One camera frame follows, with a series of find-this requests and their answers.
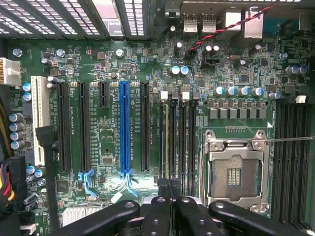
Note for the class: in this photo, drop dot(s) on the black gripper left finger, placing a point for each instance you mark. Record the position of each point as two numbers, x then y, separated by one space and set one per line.
157 216

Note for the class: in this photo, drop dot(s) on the silver chipset heatsink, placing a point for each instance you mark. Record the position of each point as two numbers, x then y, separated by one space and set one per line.
76 215

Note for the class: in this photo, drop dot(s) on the metal network port block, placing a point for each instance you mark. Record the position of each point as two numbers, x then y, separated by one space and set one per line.
253 24

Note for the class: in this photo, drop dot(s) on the thin metal locking lever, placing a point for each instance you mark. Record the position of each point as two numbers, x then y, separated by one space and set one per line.
290 139

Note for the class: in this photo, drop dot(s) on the metal CPU socket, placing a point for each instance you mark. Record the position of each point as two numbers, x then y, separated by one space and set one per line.
236 172

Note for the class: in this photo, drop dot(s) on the white PCI expansion slot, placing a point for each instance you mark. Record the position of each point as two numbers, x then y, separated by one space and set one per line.
40 118

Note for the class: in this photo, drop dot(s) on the long black expansion slot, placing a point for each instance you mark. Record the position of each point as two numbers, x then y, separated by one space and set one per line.
84 127
145 127
64 127

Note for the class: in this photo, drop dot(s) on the black power plug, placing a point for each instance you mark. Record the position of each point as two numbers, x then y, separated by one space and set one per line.
18 177

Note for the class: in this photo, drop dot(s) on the RAM slot with white latch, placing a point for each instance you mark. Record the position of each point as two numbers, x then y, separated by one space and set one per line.
161 137
184 147

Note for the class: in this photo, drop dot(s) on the black PC case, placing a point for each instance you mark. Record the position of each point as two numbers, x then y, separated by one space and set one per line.
61 19

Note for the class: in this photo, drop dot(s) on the short black expansion slot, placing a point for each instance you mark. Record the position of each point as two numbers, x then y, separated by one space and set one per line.
104 94

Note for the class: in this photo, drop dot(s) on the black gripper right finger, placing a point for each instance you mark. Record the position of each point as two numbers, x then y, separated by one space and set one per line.
194 216

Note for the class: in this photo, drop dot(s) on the blue expansion slot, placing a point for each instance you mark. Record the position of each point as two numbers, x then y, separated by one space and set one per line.
124 127

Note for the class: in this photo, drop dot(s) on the green motherboard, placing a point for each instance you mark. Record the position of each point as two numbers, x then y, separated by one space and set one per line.
110 137

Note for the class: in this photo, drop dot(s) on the metal USB port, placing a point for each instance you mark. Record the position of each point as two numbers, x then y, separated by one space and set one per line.
190 23
209 23

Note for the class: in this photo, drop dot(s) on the RAM slot with black latch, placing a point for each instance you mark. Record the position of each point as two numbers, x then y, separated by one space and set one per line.
174 137
195 147

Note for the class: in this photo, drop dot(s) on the white power connector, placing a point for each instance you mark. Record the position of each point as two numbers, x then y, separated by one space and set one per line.
9 71

